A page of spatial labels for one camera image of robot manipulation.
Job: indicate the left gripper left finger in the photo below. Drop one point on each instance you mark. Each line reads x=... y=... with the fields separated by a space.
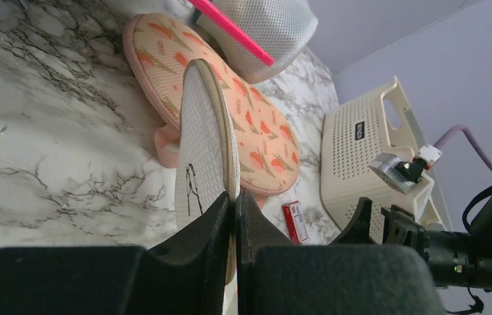
x=183 y=275

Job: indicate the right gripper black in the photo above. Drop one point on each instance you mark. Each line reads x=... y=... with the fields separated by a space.
x=449 y=256

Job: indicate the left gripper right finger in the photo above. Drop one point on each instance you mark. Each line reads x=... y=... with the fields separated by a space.
x=276 y=276

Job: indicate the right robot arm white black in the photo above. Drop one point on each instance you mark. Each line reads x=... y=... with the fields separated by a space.
x=477 y=220

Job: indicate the cream plastic laundry basket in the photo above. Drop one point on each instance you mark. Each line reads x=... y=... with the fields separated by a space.
x=365 y=138

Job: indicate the white cylindrical mesh laundry bag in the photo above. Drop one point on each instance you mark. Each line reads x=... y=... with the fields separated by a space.
x=281 y=28

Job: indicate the orange tulip print laundry bag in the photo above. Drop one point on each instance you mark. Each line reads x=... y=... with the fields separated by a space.
x=159 y=48

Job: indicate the small red white card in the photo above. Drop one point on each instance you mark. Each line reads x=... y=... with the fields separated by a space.
x=295 y=223

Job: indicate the pink framed whiteboard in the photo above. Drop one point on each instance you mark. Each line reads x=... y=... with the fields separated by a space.
x=227 y=25

